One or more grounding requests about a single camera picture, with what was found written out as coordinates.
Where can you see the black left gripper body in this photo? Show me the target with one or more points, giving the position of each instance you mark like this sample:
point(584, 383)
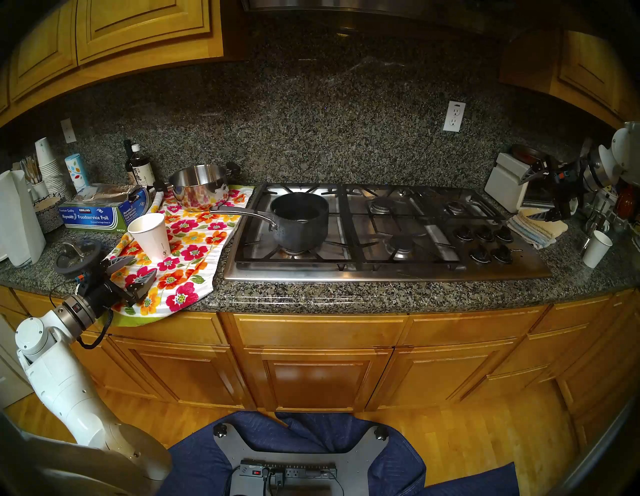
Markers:
point(107, 290)

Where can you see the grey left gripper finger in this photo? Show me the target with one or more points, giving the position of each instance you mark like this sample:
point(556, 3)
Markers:
point(142, 286)
point(119, 264)

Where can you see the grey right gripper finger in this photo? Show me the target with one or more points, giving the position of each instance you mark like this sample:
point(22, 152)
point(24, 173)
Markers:
point(535, 176)
point(559, 215)

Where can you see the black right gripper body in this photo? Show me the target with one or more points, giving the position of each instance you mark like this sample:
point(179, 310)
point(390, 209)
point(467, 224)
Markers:
point(565, 192)

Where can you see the large white paper cup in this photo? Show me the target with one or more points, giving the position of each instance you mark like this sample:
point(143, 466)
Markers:
point(150, 240)

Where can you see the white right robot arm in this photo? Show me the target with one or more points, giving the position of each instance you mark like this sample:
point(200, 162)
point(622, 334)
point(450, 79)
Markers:
point(622, 150)

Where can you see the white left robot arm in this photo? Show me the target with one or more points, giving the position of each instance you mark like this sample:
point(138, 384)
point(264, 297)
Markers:
point(60, 380)

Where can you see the small white paper cup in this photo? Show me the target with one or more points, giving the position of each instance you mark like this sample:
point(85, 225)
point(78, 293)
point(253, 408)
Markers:
point(596, 250)

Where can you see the black stove knob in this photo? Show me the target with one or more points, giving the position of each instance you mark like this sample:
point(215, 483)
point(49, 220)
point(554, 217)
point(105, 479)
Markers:
point(484, 233)
point(462, 232)
point(501, 255)
point(504, 234)
point(480, 255)

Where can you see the blue patterned paper cup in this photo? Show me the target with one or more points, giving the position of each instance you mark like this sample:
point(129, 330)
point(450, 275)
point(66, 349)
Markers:
point(76, 172)

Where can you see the stainless steel stock pot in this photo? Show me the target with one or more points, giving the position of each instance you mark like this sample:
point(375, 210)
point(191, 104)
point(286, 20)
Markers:
point(200, 192)

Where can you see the white cup with wooden utensils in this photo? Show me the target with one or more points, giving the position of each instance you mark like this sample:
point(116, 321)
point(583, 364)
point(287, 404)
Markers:
point(37, 187)

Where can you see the folded striped dish cloth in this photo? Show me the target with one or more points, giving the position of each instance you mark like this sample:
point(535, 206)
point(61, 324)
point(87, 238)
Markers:
point(537, 230)

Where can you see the chrome metal utensils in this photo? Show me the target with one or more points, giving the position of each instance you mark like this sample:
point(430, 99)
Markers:
point(597, 210)

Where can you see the blue foodservice foil box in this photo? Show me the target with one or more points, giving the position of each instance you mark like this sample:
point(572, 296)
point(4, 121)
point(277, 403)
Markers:
point(95, 217)

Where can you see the floral kitchen towel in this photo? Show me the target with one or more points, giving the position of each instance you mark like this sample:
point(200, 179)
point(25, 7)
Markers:
point(190, 260)

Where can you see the dark red jar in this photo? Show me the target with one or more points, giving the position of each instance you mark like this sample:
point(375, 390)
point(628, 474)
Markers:
point(626, 202)

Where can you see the dark patterned bowl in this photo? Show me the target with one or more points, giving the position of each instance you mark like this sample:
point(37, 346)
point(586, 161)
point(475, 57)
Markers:
point(48, 215)

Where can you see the dark bottle with white label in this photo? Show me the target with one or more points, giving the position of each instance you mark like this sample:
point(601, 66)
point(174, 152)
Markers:
point(142, 170)

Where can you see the slim dark glass bottle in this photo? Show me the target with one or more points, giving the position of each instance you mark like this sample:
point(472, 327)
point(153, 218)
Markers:
point(127, 160)

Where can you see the white paper towel roll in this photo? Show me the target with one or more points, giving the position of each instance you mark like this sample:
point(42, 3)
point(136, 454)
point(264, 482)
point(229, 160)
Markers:
point(20, 220)

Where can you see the stack of white paper cups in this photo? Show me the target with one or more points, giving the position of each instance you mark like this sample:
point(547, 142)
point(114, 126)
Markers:
point(50, 167)

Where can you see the wooden upper cabinet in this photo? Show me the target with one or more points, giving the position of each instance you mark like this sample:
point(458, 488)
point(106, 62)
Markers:
point(140, 25)
point(590, 70)

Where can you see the stainless steel gas cooktop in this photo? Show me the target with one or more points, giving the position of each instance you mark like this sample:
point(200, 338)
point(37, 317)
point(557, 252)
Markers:
point(380, 272)

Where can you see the grey robot torso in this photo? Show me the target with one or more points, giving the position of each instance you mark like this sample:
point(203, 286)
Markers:
point(50, 465)

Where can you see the blue moving blanket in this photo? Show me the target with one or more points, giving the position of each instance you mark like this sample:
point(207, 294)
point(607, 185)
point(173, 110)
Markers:
point(200, 465)

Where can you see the wooden lower cabinet run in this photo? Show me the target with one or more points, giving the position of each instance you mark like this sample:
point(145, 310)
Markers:
point(315, 370)

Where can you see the grey power strip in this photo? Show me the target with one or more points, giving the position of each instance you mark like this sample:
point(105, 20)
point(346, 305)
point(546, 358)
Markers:
point(300, 471)

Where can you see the steel range hood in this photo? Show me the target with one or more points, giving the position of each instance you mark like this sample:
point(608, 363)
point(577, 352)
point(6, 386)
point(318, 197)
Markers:
point(325, 5)

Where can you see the white wall switch plate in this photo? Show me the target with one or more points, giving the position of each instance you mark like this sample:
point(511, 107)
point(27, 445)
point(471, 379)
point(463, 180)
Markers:
point(586, 147)
point(68, 131)

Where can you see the white wall power outlet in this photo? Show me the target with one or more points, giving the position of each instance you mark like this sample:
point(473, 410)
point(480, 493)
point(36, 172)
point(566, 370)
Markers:
point(454, 116)

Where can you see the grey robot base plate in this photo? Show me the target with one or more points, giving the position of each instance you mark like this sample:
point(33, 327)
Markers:
point(300, 452)

